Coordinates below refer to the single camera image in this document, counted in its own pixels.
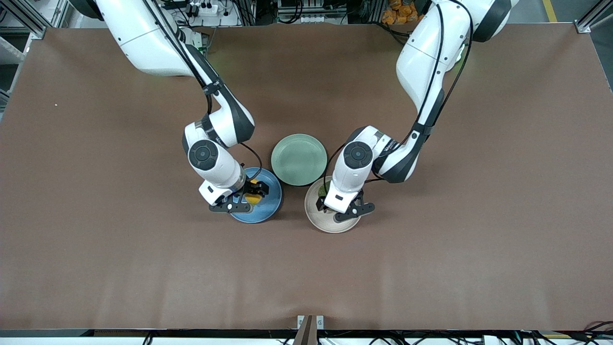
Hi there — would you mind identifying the yellow lemon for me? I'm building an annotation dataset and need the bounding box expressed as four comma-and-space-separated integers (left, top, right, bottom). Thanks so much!
244, 180, 263, 206

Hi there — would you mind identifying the beige plate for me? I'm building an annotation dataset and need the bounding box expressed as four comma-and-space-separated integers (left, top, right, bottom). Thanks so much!
305, 176, 364, 234

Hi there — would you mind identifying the blue plate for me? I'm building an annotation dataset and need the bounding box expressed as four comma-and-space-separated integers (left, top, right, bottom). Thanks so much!
229, 167, 284, 224

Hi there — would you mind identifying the green plate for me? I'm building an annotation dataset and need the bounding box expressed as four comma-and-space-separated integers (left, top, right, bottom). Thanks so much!
271, 134, 328, 186

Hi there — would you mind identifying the white power strip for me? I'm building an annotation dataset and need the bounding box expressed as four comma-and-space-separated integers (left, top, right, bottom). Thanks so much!
184, 0, 219, 16

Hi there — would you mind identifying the bag of orange fruit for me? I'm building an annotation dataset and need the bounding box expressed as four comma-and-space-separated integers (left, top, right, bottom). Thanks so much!
382, 0, 429, 25

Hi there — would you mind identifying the camera mounting bracket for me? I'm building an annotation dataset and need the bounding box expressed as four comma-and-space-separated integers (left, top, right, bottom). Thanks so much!
297, 315, 325, 345

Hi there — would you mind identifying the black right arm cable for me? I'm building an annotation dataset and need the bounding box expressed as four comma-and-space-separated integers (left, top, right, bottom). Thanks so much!
141, 0, 263, 182

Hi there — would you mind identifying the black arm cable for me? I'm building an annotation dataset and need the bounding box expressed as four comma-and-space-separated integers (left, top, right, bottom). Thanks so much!
141, 0, 263, 182
324, 0, 475, 195

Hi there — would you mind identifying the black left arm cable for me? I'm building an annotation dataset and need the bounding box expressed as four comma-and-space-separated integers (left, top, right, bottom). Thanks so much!
324, 0, 475, 195

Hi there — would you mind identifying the aluminium frame profile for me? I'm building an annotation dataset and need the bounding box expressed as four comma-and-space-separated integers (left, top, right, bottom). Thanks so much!
0, 0, 72, 40
575, 0, 613, 34

